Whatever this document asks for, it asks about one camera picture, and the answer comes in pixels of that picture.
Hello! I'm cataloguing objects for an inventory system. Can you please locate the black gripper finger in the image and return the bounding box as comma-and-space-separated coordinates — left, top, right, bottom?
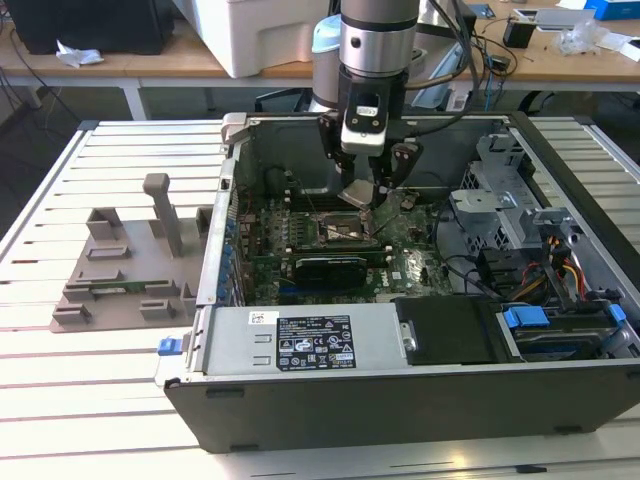
318, 112, 357, 182
375, 142, 424, 205

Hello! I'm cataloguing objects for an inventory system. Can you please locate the silver square CPU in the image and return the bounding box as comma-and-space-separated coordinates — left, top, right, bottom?
337, 179, 377, 207

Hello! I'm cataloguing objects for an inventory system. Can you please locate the thin metal locking lever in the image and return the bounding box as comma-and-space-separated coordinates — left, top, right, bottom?
305, 193, 328, 236

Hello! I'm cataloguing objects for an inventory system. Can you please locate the CPU socket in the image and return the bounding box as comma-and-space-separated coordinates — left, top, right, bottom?
317, 210, 376, 246

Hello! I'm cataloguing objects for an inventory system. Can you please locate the black RAM slot row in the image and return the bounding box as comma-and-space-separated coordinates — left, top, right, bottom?
287, 242, 389, 266
289, 188, 346, 211

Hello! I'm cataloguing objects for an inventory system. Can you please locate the grey metal drive cage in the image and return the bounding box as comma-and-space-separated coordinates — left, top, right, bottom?
447, 132, 589, 266

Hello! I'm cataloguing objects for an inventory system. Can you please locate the green motherboard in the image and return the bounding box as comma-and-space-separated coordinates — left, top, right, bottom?
234, 192, 451, 306

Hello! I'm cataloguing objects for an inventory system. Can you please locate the white printer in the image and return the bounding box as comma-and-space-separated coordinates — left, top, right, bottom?
177, 0, 331, 79

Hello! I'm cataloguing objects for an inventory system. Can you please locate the black graphics card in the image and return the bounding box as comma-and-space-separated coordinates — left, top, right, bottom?
292, 255, 369, 289

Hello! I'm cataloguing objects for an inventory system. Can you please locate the small black open box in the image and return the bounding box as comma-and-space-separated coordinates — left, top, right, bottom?
502, 17, 536, 49

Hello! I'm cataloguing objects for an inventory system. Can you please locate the wooden desk with clutter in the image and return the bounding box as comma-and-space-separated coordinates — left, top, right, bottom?
449, 0, 640, 94

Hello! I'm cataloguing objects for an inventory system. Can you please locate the black plastic shroud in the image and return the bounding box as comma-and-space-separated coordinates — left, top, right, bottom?
394, 295, 501, 366

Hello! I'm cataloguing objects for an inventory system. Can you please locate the hard disk in blue carrier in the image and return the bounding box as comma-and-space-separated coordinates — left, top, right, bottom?
499, 305, 629, 362

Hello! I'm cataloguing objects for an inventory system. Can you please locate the flat grey box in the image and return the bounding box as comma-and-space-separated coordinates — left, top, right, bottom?
534, 7, 596, 31

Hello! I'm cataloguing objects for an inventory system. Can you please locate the clear crumpled plastic bag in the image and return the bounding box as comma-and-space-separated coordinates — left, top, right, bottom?
554, 19, 611, 56

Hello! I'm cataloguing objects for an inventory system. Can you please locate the grey parts rack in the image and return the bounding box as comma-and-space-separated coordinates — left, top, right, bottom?
48, 172, 216, 334

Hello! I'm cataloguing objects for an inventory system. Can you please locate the grey power supply unit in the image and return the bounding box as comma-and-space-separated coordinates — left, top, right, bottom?
202, 305, 409, 376

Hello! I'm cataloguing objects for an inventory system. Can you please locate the white paper sheet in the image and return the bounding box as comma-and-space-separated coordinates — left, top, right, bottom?
594, 32, 640, 64

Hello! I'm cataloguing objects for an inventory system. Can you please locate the green RAM stick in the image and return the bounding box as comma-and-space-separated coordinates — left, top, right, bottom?
89, 283, 169, 294

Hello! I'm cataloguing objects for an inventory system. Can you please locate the open black PC case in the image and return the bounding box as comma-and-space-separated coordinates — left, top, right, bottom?
154, 110, 640, 454

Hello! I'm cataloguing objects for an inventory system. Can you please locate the blue cardboard box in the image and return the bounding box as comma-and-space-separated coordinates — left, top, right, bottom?
592, 0, 640, 21

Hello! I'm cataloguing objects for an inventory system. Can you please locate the large black monitor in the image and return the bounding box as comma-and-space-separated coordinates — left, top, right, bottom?
9, 0, 174, 55

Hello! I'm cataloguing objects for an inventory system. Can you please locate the crumpled white paper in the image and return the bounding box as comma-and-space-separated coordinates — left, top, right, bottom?
54, 39, 105, 69

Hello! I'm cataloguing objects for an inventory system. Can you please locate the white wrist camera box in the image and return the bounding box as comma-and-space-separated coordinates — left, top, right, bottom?
340, 92, 390, 154

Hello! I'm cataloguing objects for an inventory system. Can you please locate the black looped wire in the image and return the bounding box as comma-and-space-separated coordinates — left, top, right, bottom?
430, 197, 501, 301

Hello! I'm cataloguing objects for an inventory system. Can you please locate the grey case release handle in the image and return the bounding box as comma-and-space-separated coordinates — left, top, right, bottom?
221, 112, 250, 146

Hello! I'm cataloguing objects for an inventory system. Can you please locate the black wire connector block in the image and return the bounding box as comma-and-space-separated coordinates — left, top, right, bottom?
477, 247, 521, 291

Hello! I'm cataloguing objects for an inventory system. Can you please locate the wooden desk white frame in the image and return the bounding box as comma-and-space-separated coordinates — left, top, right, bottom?
0, 19, 321, 121

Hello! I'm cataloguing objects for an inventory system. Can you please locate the yellow red wire bundle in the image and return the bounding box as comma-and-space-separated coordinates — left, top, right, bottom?
547, 234, 589, 301

